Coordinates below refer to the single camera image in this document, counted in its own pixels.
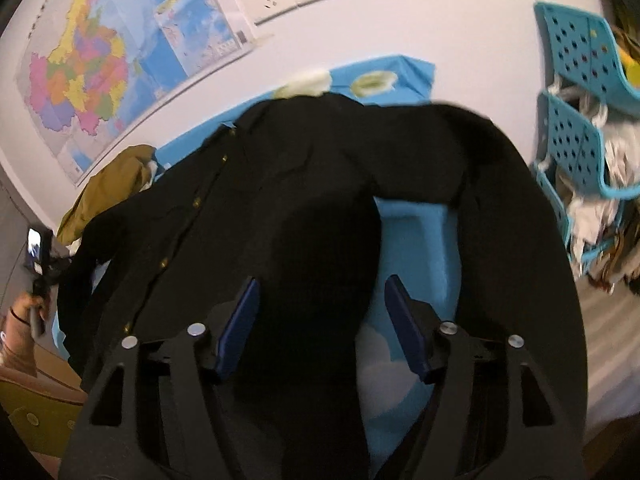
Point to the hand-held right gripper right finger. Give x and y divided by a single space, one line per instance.
405 325

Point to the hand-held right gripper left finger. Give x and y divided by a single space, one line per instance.
240 325

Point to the black coat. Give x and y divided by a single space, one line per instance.
300 185

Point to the person's left forearm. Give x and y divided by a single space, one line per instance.
17 355

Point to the white crumpled clothes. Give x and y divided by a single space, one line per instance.
620 160

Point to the person's left hand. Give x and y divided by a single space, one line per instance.
22 317

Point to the blue printed bedsheet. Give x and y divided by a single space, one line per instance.
420 240

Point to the olive yellow garment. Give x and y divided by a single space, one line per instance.
110 185

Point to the blue perforated plastic rack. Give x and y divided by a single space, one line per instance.
575 50

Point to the colourful wall map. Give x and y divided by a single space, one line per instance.
100 60

